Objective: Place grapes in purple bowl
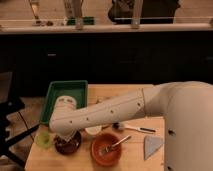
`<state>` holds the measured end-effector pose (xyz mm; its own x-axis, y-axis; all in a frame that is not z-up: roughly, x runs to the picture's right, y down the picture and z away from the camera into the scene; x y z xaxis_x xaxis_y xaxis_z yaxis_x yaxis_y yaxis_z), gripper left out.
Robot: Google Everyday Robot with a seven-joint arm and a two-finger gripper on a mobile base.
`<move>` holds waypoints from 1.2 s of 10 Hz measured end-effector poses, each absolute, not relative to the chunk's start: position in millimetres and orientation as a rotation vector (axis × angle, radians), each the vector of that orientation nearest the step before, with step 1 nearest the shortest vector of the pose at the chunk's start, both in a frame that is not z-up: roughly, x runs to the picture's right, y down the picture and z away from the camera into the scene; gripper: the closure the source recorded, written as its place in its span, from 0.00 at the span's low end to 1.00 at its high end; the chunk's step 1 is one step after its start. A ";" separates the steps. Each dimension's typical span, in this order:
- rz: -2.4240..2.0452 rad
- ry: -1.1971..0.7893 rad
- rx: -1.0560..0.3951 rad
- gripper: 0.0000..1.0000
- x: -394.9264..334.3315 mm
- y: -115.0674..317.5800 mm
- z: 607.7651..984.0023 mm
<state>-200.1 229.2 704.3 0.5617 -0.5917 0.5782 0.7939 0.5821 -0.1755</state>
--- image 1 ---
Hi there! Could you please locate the green plastic tray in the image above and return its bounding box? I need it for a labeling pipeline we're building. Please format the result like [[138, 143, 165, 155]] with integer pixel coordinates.
[[40, 80, 88, 126]]

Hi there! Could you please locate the metal fork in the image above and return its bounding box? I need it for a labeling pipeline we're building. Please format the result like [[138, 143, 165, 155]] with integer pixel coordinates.
[[99, 135, 132, 156]]

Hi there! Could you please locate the small green cup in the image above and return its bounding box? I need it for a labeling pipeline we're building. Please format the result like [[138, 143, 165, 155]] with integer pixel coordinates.
[[36, 132, 52, 149]]

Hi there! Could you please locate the black chair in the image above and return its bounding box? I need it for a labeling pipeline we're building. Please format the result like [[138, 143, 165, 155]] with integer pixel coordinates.
[[0, 72, 38, 168]]

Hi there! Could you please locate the dark cabinet counter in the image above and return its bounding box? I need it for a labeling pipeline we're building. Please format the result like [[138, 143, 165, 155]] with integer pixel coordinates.
[[0, 31, 213, 97]]

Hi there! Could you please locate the dark purple bowl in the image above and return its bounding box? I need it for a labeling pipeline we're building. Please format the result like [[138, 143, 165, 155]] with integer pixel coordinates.
[[54, 131, 81, 155]]

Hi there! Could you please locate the grey triangular cloth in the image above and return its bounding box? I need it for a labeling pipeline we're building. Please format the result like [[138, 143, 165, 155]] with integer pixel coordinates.
[[144, 136, 164, 160]]

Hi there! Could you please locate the white cup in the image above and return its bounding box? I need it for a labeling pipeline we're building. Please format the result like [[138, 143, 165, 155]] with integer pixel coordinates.
[[85, 126, 102, 135]]

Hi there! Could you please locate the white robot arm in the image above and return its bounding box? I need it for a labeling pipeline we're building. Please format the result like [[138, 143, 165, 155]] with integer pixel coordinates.
[[49, 81, 213, 171]]

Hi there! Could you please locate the orange bowl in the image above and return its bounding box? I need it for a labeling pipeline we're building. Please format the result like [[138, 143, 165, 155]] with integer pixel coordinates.
[[91, 133, 122, 167]]

